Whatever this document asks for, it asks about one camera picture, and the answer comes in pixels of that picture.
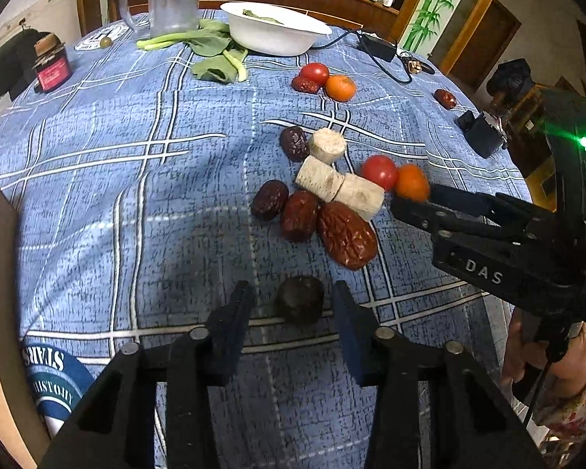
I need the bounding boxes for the white bowl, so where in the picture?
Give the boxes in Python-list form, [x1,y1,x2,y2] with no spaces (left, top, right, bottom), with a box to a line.
[220,1,333,57]

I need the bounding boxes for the long bok choy stalk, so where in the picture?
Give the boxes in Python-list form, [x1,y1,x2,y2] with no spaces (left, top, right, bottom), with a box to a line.
[137,20,231,53]

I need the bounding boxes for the orange mandarin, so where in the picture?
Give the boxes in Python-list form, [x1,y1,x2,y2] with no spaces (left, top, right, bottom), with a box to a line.
[395,163,431,203]
[325,74,357,102]

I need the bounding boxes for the person's right hand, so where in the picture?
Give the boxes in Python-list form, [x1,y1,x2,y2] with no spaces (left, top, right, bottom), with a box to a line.
[500,311,586,400]

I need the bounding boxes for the black leather sofa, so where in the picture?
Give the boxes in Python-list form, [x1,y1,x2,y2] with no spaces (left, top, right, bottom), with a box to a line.
[0,29,42,108]

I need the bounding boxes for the person's right forearm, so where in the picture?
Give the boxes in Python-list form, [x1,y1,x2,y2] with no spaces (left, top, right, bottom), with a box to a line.
[532,366,586,455]

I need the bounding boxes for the cardboard tray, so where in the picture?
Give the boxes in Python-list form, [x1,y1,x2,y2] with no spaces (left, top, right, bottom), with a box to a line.
[0,186,52,450]

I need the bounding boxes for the large red date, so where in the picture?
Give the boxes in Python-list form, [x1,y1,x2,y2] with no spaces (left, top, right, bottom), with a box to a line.
[316,201,379,271]

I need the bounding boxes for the wooden door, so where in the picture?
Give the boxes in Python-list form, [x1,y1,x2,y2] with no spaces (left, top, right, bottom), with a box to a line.
[449,0,522,91]

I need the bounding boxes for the dark jar with red label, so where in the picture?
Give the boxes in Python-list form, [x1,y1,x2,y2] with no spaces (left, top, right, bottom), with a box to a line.
[32,34,71,95]

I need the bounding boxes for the black plastic box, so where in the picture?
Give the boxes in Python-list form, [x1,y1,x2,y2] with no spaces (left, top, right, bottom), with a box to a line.
[456,110,509,158]

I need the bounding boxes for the bamboo wall picture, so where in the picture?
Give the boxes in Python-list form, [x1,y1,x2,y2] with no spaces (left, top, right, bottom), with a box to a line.
[403,0,465,52]

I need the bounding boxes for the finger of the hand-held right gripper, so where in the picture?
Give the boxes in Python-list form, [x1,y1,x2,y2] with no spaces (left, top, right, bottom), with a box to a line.
[429,184,560,228]
[389,196,521,251]

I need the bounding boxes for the dark wrinkled date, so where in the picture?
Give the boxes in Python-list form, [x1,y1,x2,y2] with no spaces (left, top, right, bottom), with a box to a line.
[250,180,290,222]
[279,126,311,162]

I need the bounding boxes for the green leaves in bowl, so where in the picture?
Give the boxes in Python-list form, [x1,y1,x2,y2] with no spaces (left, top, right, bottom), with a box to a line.
[241,8,284,25]

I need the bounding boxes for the red tomato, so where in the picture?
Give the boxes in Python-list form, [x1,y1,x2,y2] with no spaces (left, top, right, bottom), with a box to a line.
[300,63,330,85]
[360,155,400,192]

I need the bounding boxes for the white yam piece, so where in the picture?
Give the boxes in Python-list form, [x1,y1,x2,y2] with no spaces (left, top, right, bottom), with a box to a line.
[309,128,347,164]
[295,156,345,203]
[334,173,386,222]

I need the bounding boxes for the blue plaid tablecloth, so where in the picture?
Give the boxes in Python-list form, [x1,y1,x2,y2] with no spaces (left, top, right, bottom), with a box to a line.
[0,7,533,469]

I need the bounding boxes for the black power adapter with cable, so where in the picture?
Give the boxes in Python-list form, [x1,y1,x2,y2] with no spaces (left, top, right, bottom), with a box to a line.
[313,29,413,84]

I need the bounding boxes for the short bok choy leaf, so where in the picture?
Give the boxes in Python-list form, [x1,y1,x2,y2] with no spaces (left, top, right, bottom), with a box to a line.
[190,46,250,84]

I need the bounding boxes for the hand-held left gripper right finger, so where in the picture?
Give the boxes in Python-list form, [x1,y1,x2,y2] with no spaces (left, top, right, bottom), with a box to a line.
[329,281,548,469]

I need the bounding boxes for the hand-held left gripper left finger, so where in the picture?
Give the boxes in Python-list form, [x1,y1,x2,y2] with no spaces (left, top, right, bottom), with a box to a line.
[39,281,255,469]

